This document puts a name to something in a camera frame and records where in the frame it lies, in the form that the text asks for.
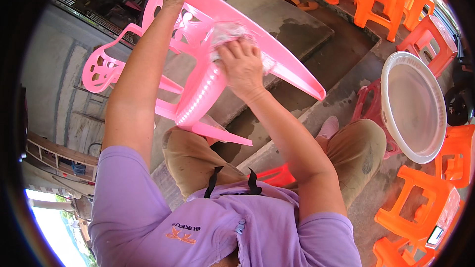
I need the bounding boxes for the person's right hand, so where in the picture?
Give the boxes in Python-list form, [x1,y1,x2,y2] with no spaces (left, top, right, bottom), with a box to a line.
[217,39,267,103]

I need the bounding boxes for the white scrubbing cloth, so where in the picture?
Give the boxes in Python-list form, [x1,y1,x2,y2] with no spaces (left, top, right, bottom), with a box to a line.
[210,22,277,75]

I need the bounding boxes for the pink plastic chair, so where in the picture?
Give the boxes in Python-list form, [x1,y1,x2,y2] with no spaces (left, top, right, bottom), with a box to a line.
[82,0,327,147]

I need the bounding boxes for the person's legs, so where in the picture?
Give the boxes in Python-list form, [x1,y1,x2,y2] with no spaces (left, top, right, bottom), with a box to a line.
[162,114,387,211]

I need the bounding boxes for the wooden shelf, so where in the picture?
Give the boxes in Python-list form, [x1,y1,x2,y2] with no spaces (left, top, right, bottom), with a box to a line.
[25,131,99,185]

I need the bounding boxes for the low red plastic stool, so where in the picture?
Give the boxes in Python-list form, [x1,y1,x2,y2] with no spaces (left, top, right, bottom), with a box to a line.
[255,163,296,188]

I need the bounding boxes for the red plastic bucket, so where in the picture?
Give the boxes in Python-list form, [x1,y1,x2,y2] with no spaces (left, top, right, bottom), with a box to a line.
[350,79,404,160]

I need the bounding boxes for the person's body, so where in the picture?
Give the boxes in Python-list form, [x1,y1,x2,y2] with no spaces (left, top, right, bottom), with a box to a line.
[88,131,363,267]

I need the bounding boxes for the white plastic basin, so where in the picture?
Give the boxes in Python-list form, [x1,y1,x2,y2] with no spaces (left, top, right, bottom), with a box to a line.
[381,51,448,165]

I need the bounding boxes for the black motor scooter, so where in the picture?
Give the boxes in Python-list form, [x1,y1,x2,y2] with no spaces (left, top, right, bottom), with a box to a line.
[443,33,475,127]

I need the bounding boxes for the metal door rail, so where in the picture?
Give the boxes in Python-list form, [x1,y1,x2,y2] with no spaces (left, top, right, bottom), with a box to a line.
[51,0,139,46]

